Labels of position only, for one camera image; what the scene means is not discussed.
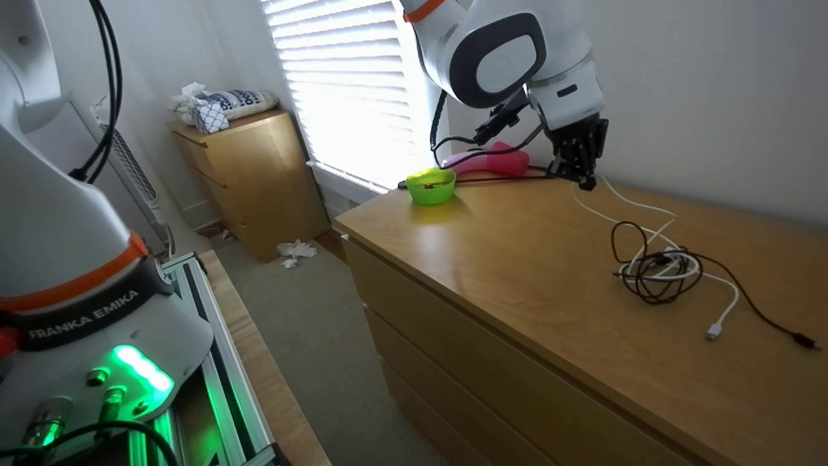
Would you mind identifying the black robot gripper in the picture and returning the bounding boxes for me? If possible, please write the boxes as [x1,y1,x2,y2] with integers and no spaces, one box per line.
[546,114,609,192]

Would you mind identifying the white charging cable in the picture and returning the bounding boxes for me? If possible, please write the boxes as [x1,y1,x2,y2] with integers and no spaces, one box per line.
[572,175,745,344]

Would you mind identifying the black charging cable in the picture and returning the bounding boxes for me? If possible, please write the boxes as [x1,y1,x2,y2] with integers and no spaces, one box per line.
[609,217,823,351]

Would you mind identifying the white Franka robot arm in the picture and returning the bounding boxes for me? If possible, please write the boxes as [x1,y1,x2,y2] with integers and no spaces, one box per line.
[0,0,607,461]

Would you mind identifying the small wooden cabinet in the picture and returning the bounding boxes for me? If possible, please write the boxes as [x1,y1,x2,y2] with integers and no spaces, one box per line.
[172,111,330,262]

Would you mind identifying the pink plastic toy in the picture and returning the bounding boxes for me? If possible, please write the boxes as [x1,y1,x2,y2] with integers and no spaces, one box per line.
[445,143,530,179]

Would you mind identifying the green plastic bowl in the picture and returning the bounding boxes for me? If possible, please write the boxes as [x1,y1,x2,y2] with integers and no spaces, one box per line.
[401,168,457,206]

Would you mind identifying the large wooden dresser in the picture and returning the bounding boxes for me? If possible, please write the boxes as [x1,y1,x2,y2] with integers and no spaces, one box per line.
[336,182,828,466]

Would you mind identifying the white window blinds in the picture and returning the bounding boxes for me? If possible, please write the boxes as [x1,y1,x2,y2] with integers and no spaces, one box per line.
[259,0,433,190]

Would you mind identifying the crumpled white paper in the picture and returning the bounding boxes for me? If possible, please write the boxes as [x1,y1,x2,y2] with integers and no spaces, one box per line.
[277,240,316,269]

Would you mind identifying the folded clothes pile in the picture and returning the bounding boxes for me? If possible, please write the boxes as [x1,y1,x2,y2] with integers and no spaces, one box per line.
[175,82,277,135]

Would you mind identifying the white tower fan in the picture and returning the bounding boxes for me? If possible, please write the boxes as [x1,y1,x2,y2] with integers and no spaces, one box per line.
[100,130,177,259]

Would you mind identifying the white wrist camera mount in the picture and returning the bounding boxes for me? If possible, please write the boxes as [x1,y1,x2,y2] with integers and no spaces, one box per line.
[529,56,603,130]

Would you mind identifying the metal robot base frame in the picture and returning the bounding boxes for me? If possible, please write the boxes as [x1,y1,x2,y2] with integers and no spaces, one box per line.
[118,253,291,466]

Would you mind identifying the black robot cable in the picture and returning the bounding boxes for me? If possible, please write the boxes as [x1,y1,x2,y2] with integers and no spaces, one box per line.
[0,0,554,466]

